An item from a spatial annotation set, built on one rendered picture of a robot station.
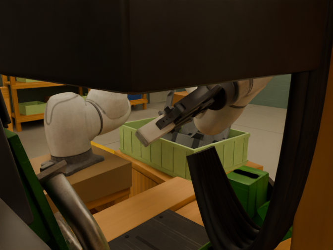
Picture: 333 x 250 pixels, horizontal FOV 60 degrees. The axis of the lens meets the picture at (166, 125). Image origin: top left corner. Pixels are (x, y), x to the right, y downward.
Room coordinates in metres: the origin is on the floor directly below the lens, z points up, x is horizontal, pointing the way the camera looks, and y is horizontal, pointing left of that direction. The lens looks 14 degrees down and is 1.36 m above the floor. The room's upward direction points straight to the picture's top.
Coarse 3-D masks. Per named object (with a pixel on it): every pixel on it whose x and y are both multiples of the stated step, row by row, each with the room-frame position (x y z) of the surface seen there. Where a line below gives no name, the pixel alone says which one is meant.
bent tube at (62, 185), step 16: (64, 160) 0.36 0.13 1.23; (48, 176) 0.34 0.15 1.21; (64, 176) 0.36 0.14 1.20; (48, 192) 0.34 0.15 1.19; (64, 192) 0.34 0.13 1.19; (64, 208) 0.33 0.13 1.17; (80, 208) 0.33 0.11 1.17; (80, 224) 0.32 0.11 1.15; (96, 224) 0.33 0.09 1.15; (80, 240) 0.32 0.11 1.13; (96, 240) 0.32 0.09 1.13
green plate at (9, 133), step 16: (16, 144) 0.31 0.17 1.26; (16, 160) 0.31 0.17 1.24; (32, 176) 0.32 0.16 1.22; (32, 192) 0.32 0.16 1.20; (32, 208) 0.33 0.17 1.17; (48, 208) 0.33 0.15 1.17; (32, 224) 0.33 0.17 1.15; (48, 224) 0.33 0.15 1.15; (48, 240) 0.34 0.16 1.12; (64, 240) 0.34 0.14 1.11
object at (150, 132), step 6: (156, 120) 0.49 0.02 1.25; (144, 126) 0.47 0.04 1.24; (150, 126) 0.47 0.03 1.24; (156, 126) 0.48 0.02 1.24; (168, 126) 0.49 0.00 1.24; (138, 132) 0.46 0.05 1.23; (144, 132) 0.46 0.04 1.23; (150, 132) 0.46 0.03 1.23; (156, 132) 0.47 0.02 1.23; (162, 132) 0.47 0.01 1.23; (144, 138) 0.45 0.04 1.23; (150, 138) 0.45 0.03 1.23; (156, 138) 0.46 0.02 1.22
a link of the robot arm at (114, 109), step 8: (88, 96) 1.17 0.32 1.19; (96, 96) 1.14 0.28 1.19; (104, 96) 1.13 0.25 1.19; (112, 96) 1.14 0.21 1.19; (120, 96) 1.16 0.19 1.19; (96, 104) 1.14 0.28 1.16; (104, 104) 1.13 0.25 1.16; (112, 104) 1.14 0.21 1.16; (120, 104) 1.16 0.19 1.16; (128, 104) 1.25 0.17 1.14; (104, 112) 1.13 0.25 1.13; (112, 112) 1.14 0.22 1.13; (120, 112) 1.18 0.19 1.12; (128, 112) 1.24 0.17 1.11; (104, 120) 1.12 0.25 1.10; (112, 120) 1.16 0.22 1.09; (120, 120) 1.20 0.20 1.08; (104, 128) 1.13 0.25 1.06; (112, 128) 1.18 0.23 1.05
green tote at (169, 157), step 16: (128, 128) 1.54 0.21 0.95; (128, 144) 1.55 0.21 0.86; (160, 144) 1.34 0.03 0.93; (176, 144) 1.24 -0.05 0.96; (224, 144) 1.29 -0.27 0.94; (240, 144) 1.38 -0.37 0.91; (144, 160) 1.43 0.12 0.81; (160, 160) 1.34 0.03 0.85; (176, 160) 1.25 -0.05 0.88; (224, 160) 1.30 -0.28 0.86; (240, 160) 1.39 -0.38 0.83; (176, 176) 1.25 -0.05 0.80
